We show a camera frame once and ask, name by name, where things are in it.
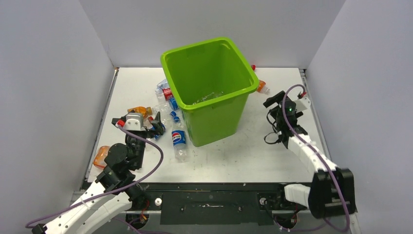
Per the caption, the pepsi bottle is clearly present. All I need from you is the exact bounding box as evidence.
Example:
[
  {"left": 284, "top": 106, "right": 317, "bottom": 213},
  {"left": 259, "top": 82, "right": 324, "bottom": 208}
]
[
  {"left": 171, "top": 116, "right": 188, "bottom": 162},
  {"left": 150, "top": 112, "right": 168, "bottom": 140}
]

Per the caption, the large clear white-cap bottle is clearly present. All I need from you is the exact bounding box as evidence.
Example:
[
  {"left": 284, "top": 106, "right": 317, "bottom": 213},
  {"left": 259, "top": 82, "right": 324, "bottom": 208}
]
[{"left": 193, "top": 92, "right": 224, "bottom": 105}]

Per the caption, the green plastic bin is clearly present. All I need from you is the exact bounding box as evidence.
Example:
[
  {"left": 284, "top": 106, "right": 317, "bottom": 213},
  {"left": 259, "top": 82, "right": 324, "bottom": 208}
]
[{"left": 160, "top": 37, "right": 259, "bottom": 147}]

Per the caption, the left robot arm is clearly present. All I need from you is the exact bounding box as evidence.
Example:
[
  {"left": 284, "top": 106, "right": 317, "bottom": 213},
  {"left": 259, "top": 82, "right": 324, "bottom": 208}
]
[{"left": 26, "top": 112, "right": 165, "bottom": 234}]

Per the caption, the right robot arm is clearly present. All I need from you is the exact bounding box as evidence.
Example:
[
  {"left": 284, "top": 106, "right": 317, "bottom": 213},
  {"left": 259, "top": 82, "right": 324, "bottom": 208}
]
[{"left": 263, "top": 91, "right": 356, "bottom": 218}]

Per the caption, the clear bottle blue label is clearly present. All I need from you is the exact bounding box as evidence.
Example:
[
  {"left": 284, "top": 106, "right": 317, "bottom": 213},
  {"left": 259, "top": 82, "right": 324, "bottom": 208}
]
[{"left": 152, "top": 97, "right": 179, "bottom": 117}]

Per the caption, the orange label bottle back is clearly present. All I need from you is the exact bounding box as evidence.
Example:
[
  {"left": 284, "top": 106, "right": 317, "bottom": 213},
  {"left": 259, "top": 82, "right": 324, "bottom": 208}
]
[{"left": 256, "top": 80, "right": 270, "bottom": 95}]

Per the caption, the red label bottle left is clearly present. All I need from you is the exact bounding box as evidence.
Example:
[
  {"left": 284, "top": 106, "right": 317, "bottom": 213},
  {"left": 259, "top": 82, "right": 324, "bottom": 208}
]
[{"left": 155, "top": 79, "right": 173, "bottom": 101}]

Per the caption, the crushed orange bottle front left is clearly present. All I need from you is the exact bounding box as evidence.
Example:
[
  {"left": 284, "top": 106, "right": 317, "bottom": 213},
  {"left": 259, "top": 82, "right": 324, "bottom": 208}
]
[{"left": 93, "top": 146, "right": 110, "bottom": 170}]

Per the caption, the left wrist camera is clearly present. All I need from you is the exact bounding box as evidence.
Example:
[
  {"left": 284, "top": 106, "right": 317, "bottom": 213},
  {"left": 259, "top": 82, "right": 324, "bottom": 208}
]
[{"left": 123, "top": 113, "right": 145, "bottom": 131}]

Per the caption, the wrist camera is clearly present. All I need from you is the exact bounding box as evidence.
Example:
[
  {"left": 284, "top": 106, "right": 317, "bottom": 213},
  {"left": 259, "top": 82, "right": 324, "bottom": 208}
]
[
  {"left": 123, "top": 113, "right": 145, "bottom": 131},
  {"left": 294, "top": 97, "right": 311, "bottom": 113}
]

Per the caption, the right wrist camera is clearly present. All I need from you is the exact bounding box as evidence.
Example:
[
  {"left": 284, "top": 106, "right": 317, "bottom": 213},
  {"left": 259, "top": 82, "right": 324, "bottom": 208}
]
[{"left": 294, "top": 97, "right": 311, "bottom": 113}]

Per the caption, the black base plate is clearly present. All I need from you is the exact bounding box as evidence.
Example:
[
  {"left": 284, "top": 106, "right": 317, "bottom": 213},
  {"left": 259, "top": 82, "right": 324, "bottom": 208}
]
[{"left": 125, "top": 182, "right": 306, "bottom": 225}]

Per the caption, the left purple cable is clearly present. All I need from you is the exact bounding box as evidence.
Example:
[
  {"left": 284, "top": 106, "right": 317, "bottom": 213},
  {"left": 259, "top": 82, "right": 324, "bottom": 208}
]
[{"left": 25, "top": 120, "right": 164, "bottom": 229}]

